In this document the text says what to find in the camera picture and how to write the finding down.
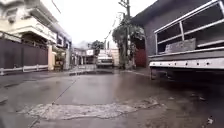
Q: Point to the white van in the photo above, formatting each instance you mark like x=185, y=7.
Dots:
x=105, y=60

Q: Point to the wet grey concrete road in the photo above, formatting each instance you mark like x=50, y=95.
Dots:
x=100, y=96

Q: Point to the dark brown fence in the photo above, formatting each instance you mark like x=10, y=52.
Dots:
x=20, y=55

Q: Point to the dark grey building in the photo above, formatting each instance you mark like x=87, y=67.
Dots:
x=160, y=23

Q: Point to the grey flatbed truck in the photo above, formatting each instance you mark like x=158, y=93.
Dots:
x=190, y=43

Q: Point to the utility pole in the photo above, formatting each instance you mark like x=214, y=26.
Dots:
x=127, y=30

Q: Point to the white multi-storey building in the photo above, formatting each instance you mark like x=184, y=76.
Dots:
x=33, y=23

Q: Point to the red gate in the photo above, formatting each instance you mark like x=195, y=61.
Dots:
x=140, y=58

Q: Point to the green tree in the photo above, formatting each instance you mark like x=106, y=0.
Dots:
x=125, y=40

